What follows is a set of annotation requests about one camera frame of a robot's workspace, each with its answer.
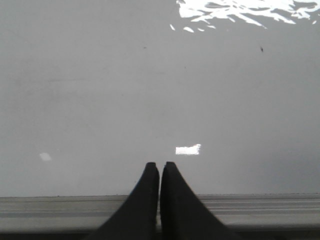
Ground white glossy whiteboard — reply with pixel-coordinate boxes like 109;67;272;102
0;0;320;233

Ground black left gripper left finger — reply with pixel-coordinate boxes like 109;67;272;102
86;162;160;240

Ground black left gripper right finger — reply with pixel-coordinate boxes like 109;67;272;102
160;162;241;240

